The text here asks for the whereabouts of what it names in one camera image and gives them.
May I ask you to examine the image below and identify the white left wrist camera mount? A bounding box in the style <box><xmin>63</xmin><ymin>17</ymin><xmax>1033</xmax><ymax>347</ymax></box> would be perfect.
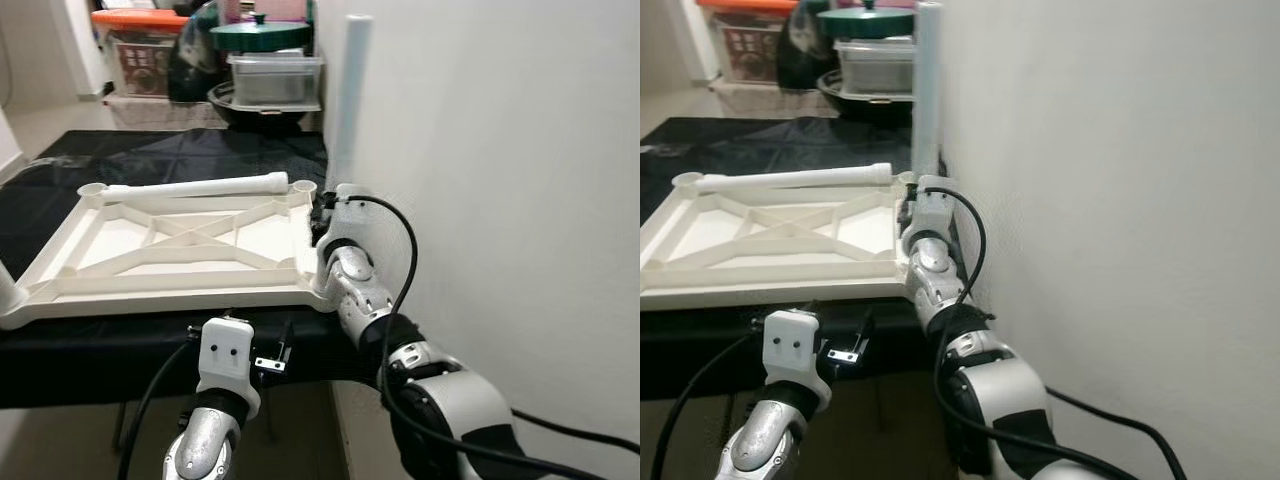
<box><xmin>197</xmin><ymin>315</ymin><xmax>263</xmax><ymax>421</ymax></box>
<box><xmin>762</xmin><ymin>308</ymin><xmax>833</xmax><ymax>411</ymax></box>

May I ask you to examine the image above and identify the pink cardboard box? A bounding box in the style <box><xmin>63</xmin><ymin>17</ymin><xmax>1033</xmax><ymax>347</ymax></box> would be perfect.
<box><xmin>222</xmin><ymin>0</ymin><xmax>311</xmax><ymax>23</ymax></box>

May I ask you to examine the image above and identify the black wok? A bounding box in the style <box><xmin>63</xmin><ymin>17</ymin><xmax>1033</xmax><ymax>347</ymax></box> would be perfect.
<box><xmin>815</xmin><ymin>70</ymin><xmax>916</xmax><ymax>121</ymax></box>
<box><xmin>207</xmin><ymin>85</ymin><xmax>326</xmax><ymax>131</ymax></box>

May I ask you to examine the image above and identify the beige patterned cloth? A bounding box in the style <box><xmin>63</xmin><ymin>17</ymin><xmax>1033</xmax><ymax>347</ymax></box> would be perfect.
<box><xmin>710</xmin><ymin>82</ymin><xmax>831</xmax><ymax>119</ymax></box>
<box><xmin>103</xmin><ymin>95</ymin><xmax>231</xmax><ymax>131</ymax></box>

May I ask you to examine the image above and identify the clear plastic storage box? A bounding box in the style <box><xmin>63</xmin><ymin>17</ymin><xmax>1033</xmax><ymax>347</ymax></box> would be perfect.
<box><xmin>228</xmin><ymin>52</ymin><xmax>326</xmax><ymax>109</ymax></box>
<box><xmin>835</xmin><ymin>38</ymin><xmax>919</xmax><ymax>99</ymax></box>

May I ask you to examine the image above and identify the white plastic children table top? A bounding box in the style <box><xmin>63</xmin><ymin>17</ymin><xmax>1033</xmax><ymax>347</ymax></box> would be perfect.
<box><xmin>640</xmin><ymin>170</ymin><xmax>926</xmax><ymax>311</ymax></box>
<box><xmin>0</xmin><ymin>178</ymin><xmax>341</xmax><ymax>331</ymax></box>

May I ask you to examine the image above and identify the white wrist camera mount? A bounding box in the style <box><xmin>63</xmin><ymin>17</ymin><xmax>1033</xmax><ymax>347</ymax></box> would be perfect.
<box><xmin>762</xmin><ymin>308</ymin><xmax>833</xmax><ymax>411</ymax></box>
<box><xmin>197</xmin><ymin>315</ymin><xmax>263</xmax><ymax>421</ymax></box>
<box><xmin>910</xmin><ymin>175</ymin><xmax>963</xmax><ymax>251</ymax></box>
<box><xmin>322</xmin><ymin>183</ymin><xmax>379</xmax><ymax>263</ymax></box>

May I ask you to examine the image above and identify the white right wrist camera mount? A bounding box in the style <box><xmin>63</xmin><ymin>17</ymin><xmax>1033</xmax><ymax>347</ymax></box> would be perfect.
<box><xmin>910</xmin><ymin>175</ymin><xmax>963</xmax><ymax>251</ymax></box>
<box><xmin>322</xmin><ymin>183</ymin><xmax>379</xmax><ymax>263</ymax></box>

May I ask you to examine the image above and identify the black bag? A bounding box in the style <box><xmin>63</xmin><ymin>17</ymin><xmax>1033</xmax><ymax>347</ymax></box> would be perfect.
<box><xmin>168</xmin><ymin>0</ymin><xmax>236</xmax><ymax>103</ymax></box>
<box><xmin>775</xmin><ymin>0</ymin><xmax>841</xmax><ymax>91</ymax></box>

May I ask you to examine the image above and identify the green pot lid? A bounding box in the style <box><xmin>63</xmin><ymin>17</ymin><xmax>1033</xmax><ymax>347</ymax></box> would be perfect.
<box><xmin>210</xmin><ymin>12</ymin><xmax>313</xmax><ymax>53</ymax></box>
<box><xmin>818</xmin><ymin>0</ymin><xmax>916</xmax><ymax>41</ymax></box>

